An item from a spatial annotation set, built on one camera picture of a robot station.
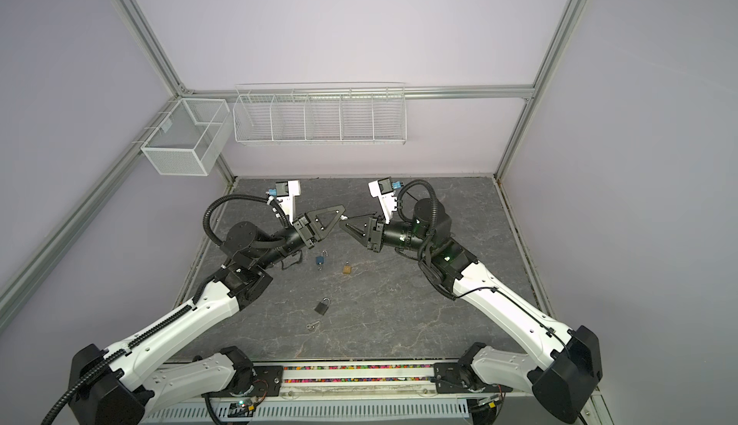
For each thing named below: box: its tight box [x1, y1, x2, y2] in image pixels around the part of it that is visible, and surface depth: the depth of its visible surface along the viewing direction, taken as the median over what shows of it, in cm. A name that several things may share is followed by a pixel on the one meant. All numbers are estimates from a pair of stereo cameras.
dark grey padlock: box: [313, 297, 331, 316], surface depth 88 cm
